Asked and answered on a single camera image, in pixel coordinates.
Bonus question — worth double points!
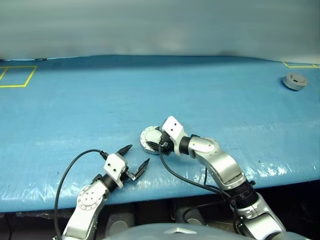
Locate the grey robot torso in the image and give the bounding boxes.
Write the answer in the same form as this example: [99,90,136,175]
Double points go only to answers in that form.
[103,221,241,240]

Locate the large yellow tape outline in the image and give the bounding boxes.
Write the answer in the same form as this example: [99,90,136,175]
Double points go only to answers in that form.
[0,65,38,89]

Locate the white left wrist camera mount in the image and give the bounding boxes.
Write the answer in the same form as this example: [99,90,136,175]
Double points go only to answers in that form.
[103,153,129,190]

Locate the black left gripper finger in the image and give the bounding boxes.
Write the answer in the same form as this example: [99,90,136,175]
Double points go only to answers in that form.
[116,144,133,158]
[134,157,151,180]

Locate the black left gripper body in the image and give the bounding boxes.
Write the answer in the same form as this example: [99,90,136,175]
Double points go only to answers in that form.
[119,163,138,183]

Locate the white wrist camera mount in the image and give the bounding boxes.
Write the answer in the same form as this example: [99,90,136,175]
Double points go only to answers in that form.
[103,153,129,190]
[161,115,189,155]

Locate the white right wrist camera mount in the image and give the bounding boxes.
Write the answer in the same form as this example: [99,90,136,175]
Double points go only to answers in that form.
[161,115,189,155]

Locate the dark grey rounded cap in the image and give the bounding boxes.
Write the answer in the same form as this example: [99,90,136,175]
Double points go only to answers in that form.
[174,206,202,226]
[106,212,136,232]

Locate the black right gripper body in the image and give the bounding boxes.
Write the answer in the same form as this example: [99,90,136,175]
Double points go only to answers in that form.
[158,131,177,155]

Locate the grey round disc part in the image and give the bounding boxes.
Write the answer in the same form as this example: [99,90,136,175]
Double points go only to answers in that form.
[139,125,164,155]

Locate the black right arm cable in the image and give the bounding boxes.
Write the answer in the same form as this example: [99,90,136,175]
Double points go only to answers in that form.
[158,142,256,233]

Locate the blue plastic table cover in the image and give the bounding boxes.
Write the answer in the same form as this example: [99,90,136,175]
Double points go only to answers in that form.
[0,54,320,213]

